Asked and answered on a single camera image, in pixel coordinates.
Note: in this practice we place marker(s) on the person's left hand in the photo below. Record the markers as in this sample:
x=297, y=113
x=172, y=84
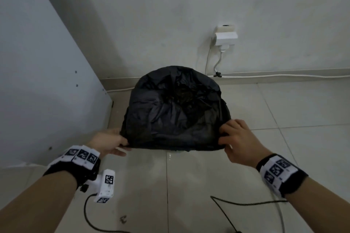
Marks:
x=109, y=141

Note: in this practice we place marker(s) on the person's right hand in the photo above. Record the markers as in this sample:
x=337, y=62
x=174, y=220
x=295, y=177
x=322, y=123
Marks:
x=243, y=145

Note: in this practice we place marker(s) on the black garbage bag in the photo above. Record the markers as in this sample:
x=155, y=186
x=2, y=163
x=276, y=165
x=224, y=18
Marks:
x=175, y=112

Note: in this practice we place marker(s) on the person's right forearm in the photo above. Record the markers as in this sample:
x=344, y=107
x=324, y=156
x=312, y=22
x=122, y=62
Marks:
x=320, y=208

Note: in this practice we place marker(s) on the person's left forearm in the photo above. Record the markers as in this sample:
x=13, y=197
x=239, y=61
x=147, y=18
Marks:
x=35, y=202

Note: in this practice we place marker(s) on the right wrist marker band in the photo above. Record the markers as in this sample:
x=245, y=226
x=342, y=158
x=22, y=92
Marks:
x=281, y=174

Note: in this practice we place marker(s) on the small floor scrap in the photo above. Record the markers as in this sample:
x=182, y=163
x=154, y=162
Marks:
x=123, y=219

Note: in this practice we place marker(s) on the white stained desk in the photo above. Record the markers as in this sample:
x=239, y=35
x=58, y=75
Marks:
x=41, y=77

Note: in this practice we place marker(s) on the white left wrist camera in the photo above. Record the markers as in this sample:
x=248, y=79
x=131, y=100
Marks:
x=105, y=186

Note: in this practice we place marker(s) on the white wall socket adapter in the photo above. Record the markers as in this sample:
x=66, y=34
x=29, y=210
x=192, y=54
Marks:
x=225, y=36

